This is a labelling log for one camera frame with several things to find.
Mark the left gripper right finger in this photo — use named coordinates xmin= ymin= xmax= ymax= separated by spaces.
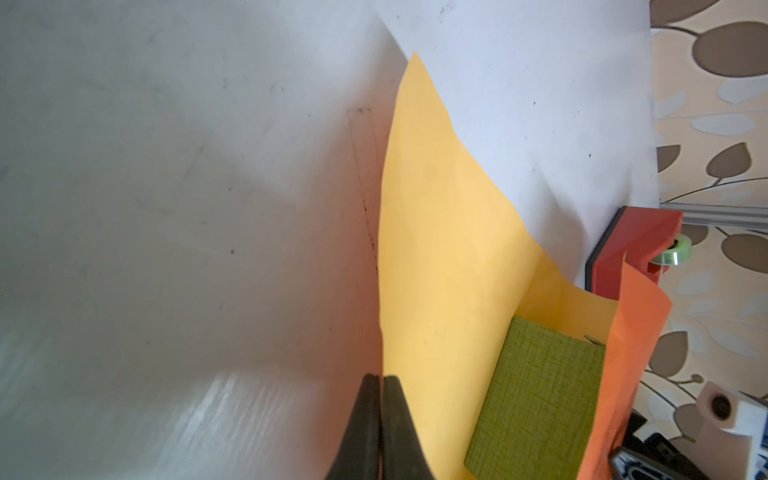
xmin=381 ymin=376 xmax=434 ymax=480

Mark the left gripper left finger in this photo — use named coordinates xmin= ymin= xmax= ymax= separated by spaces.
xmin=326 ymin=374 xmax=381 ymax=480

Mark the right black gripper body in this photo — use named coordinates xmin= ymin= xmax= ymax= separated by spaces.
xmin=609 ymin=410 xmax=708 ymax=480

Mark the green gift box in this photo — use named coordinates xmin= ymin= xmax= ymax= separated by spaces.
xmin=465 ymin=317 xmax=605 ymax=479

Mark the red tape dispenser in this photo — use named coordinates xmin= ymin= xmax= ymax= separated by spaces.
xmin=585 ymin=206 xmax=692 ymax=300

